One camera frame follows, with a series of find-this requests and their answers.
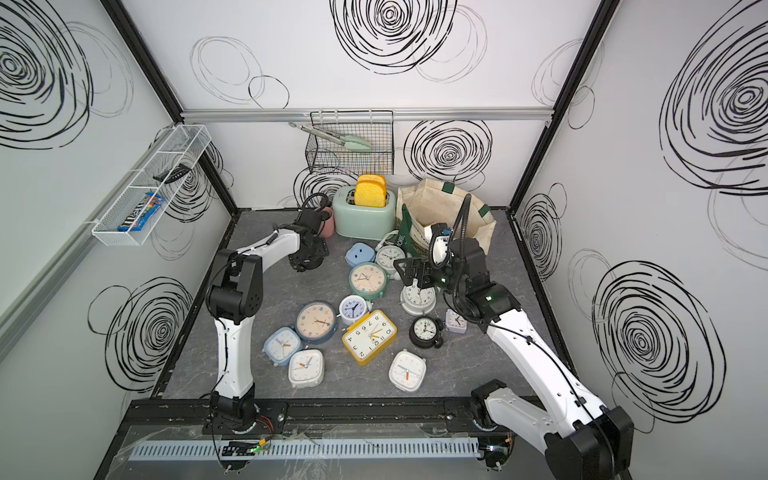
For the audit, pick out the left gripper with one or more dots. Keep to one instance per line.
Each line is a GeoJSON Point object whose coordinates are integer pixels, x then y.
{"type": "Point", "coordinates": [322, 250]}

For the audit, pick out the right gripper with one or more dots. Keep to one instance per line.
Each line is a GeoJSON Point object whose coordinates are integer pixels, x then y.
{"type": "Point", "coordinates": [427, 264]}

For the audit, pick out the cream canvas tote bag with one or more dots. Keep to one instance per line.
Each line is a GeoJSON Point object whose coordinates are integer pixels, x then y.
{"type": "Point", "coordinates": [433, 201]}

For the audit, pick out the blue round beige clock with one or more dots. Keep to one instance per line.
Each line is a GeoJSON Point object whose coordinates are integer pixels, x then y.
{"type": "Point", "coordinates": [316, 322]}

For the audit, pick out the light blue square clock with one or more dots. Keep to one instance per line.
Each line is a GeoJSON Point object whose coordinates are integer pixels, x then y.
{"type": "Point", "coordinates": [282, 345]}

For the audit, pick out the white square clock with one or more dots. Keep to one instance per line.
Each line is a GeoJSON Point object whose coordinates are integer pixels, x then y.
{"type": "Point", "coordinates": [306, 369]}
{"type": "Point", "coordinates": [407, 371]}

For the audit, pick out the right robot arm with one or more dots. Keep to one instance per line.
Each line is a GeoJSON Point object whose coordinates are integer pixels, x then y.
{"type": "Point", "coordinates": [579, 436]}

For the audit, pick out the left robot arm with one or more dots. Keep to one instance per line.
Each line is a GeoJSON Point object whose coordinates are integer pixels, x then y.
{"type": "Point", "coordinates": [235, 294]}

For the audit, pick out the light blue clock back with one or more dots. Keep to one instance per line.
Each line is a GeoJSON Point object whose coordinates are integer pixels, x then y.
{"type": "Point", "coordinates": [360, 253]}

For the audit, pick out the silver twin bell clock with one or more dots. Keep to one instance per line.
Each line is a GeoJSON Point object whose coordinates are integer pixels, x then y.
{"type": "Point", "coordinates": [418, 301]}

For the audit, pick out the small lilac square clock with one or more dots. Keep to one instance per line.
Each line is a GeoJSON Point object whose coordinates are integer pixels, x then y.
{"type": "Point", "coordinates": [455, 323]}

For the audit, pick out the green round pastel clock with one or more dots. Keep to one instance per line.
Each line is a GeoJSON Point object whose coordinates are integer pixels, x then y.
{"type": "Point", "coordinates": [368, 280]}

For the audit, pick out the white twin bell clock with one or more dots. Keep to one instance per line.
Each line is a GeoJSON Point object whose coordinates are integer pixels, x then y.
{"type": "Point", "coordinates": [386, 256]}

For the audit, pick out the white purple face clock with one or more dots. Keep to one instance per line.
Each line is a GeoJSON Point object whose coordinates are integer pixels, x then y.
{"type": "Point", "coordinates": [352, 308]}

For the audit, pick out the black twin bell clock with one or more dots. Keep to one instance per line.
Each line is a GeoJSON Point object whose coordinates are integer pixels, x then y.
{"type": "Point", "coordinates": [426, 332]}

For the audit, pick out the yellow rectangular clock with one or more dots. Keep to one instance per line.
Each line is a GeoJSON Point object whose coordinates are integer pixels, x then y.
{"type": "Point", "coordinates": [369, 336]}

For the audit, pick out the pink cup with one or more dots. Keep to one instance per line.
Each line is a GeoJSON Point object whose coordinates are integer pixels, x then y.
{"type": "Point", "coordinates": [328, 224]}

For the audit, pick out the mint green toaster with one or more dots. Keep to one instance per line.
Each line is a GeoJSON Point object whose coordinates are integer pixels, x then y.
{"type": "Point", "coordinates": [360, 222]}

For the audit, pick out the yellow toast slice front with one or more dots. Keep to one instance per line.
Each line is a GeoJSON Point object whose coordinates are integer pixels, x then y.
{"type": "Point", "coordinates": [370, 193]}

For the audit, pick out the yellow toast slice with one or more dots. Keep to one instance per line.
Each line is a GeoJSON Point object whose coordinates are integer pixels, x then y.
{"type": "Point", "coordinates": [371, 178]}
{"type": "Point", "coordinates": [370, 193]}

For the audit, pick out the yellow toast slice back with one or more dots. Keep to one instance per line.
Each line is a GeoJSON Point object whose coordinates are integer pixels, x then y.
{"type": "Point", "coordinates": [371, 178]}

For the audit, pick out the mint green tongs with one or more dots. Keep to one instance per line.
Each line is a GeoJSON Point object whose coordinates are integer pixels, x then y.
{"type": "Point", "coordinates": [349, 142]}

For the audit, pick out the black remote control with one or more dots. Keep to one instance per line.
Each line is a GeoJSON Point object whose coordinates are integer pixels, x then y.
{"type": "Point", "coordinates": [172, 175]}

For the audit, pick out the black wire basket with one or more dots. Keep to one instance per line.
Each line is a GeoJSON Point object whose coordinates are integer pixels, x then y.
{"type": "Point", "coordinates": [376, 126]}

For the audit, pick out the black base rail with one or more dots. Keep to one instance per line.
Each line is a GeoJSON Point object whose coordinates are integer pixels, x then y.
{"type": "Point", "coordinates": [278, 416]}

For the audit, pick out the white wire shelf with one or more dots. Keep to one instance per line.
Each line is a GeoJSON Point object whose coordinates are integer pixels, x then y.
{"type": "Point", "coordinates": [182, 144]}

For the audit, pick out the grey slotted cable duct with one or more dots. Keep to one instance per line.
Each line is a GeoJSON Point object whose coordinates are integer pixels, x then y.
{"type": "Point", "coordinates": [313, 449]}

